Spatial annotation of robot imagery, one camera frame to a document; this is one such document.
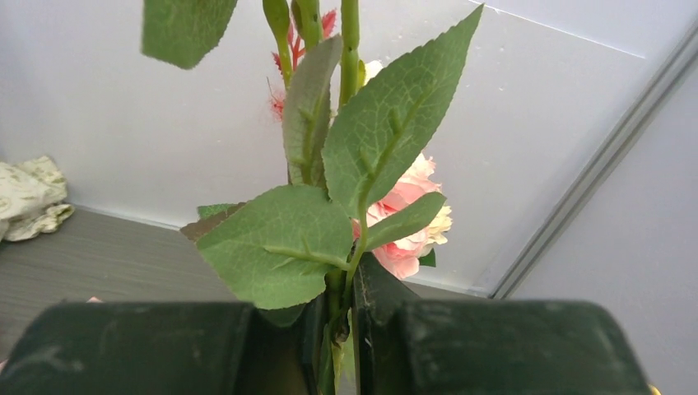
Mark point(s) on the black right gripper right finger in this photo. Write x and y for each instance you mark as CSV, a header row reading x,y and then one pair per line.
x,y
406,344

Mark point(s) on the printed cream cloth bag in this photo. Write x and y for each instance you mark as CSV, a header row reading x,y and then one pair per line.
x,y
33,199

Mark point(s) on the large pink peony stem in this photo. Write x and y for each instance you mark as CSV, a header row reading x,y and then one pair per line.
x,y
409,221

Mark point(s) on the small pink roses stem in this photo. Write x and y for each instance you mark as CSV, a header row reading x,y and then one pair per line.
x,y
349,131

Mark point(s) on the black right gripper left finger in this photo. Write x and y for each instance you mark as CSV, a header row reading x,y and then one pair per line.
x,y
167,348

